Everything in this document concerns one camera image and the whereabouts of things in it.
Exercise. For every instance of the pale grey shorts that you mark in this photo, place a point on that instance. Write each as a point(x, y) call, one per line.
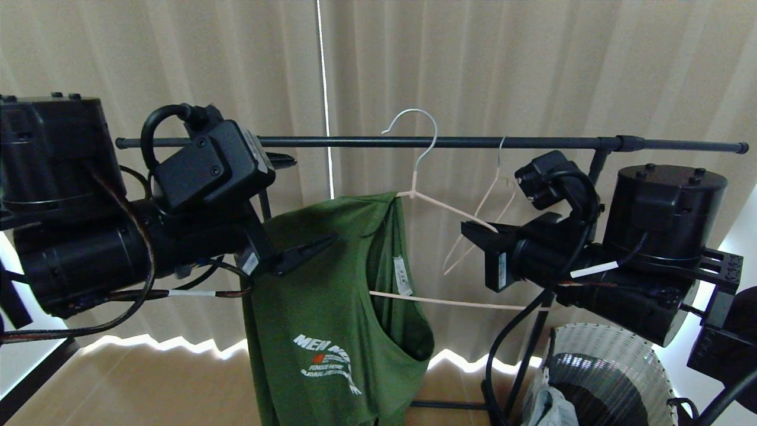
point(550, 411)

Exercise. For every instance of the black clothes rack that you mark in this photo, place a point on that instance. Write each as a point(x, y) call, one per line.
point(532, 142)

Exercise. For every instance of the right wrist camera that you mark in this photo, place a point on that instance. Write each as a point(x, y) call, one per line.
point(544, 177)

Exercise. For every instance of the beige curtain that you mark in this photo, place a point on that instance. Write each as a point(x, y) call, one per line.
point(532, 59)

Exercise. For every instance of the white laundry basket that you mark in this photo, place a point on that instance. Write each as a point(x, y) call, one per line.
point(615, 355)

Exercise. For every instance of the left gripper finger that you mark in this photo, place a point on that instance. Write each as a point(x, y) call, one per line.
point(301, 255)
point(284, 160)

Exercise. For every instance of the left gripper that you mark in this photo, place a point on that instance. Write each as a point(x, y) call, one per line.
point(89, 260)

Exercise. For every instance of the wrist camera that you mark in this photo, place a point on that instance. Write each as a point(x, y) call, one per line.
point(207, 160)
point(544, 177)

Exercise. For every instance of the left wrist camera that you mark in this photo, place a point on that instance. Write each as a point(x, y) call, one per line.
point(207, 160)

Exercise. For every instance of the pink clothes hanger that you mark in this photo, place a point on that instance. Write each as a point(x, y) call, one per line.
point(415, 182)
point(500, 163)

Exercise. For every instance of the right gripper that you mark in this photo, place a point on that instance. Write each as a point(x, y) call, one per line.
point(621, 296)

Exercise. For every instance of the green printed shirt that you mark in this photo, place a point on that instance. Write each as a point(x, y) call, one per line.
point(319, 307)

